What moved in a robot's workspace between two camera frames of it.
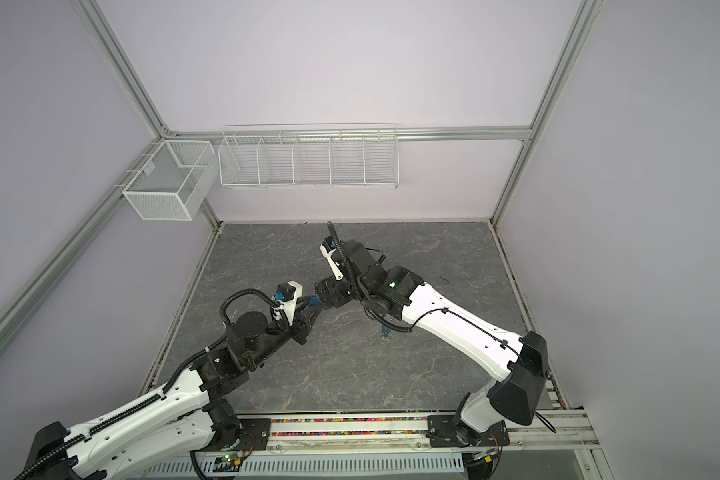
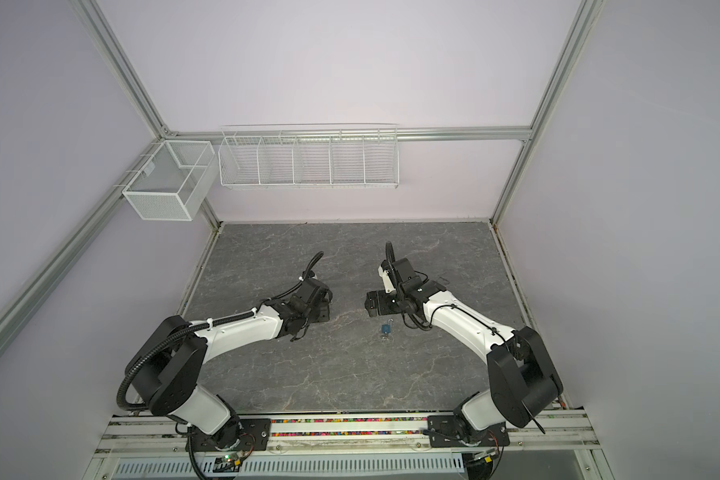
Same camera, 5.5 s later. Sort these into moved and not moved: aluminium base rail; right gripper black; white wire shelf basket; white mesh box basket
Moved: right gripper black
Not moved: aluminium base rail; white wire shelf basket; white mesh box basket
